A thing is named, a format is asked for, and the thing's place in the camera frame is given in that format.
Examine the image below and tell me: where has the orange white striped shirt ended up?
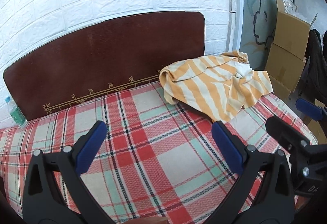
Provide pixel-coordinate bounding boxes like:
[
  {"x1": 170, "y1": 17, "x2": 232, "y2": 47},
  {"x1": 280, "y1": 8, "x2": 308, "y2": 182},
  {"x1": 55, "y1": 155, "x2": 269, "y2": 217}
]
[{"x1": 159, "y1": 51, "x2": 273, "y2": 123}]

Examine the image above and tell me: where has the lower cardboard box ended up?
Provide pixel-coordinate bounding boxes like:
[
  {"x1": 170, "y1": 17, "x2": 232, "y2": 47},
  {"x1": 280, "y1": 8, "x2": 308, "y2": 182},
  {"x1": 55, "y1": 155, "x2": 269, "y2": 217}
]
[{"x1": 265, "y1": 43, "x2": 305, "y2": 101}]

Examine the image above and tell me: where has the cardboard box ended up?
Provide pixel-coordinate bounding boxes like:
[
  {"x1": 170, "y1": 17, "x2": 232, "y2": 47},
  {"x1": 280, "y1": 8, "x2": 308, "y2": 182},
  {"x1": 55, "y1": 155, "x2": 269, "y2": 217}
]
[
  {"x1": 265, "y1": 43, "x2": 305, "y2": 101},
  {"x1": 273, "y1": 0, "x2": 318, "y2": 60}
]

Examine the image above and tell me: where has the green label water bottle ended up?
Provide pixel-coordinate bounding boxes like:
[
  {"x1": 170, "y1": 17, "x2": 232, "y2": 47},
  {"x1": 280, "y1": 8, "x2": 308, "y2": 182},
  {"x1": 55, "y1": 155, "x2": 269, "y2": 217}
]
[{"x1": 5, "y1": 96, "x2": 27, "y2": 127}]

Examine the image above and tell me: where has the upper cardboard box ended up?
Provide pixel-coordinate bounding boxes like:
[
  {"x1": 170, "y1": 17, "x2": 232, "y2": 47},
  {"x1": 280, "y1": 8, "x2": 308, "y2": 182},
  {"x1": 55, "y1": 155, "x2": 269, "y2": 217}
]
[{"x1": 273, "y1": 0, "x2": 318, "y2": 60}]

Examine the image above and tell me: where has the red plaid bed sheet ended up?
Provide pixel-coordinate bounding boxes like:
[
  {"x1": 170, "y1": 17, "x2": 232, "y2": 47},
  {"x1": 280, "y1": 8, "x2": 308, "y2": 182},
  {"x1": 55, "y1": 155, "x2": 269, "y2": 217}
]
[{"x1": 0, "y1": 80, "x2": 319, "y2": 224}]

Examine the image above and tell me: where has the dark brown headboard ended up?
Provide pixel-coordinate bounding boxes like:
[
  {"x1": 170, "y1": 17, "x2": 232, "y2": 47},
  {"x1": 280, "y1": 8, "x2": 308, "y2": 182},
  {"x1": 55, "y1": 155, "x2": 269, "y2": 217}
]
[{"x1": 3, "y1": 11, "x2": 205, "y2": 120}]

